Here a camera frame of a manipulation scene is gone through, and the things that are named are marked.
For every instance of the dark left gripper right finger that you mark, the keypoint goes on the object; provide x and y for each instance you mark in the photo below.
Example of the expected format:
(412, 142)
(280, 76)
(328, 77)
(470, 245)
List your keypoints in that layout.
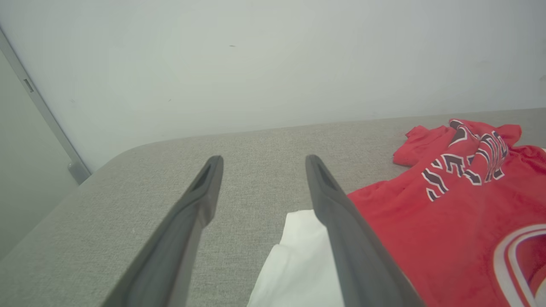
(358, 256)

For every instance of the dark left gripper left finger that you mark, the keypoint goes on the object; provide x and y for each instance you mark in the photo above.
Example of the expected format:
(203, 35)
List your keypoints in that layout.
(179, 247)

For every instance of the red and white jersey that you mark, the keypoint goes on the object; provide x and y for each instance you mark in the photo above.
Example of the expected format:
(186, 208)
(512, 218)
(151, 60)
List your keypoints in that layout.
(448, 238)

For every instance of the grey metal wall rail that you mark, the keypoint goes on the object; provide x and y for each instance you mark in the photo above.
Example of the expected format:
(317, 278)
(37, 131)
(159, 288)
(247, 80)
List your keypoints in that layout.
(79, 172)

